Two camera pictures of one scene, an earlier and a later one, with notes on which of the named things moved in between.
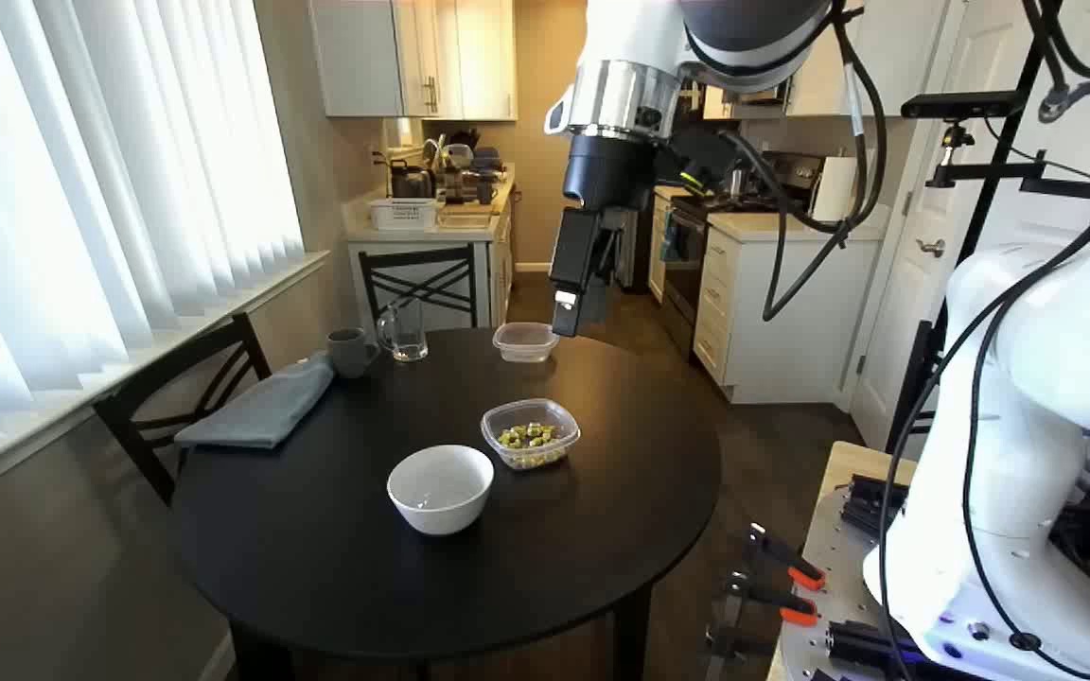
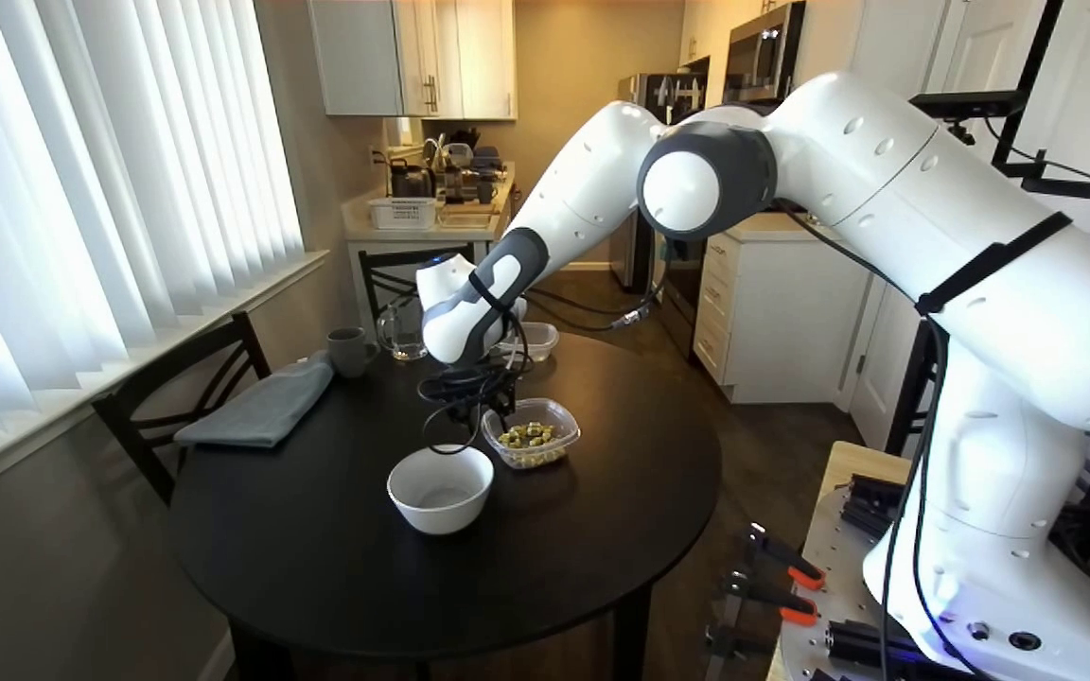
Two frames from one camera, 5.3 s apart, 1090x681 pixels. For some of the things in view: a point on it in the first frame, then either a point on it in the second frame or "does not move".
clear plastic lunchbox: x=528 y=434 does not move
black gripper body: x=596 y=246 → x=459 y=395
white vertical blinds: x=108 y=169 does not move
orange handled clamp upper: x=787 y=559 does not move
